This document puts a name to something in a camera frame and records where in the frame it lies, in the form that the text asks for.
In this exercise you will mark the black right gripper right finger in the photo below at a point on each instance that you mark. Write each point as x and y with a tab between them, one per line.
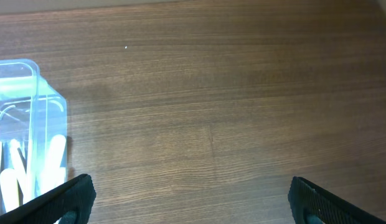
310	204

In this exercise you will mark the yellow plastic spoon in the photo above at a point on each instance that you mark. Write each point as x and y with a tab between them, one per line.
9	189

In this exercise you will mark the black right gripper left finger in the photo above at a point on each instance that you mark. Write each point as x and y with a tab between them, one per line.
70	202

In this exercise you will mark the clear plastic container right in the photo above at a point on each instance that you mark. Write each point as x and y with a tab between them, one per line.
31	112

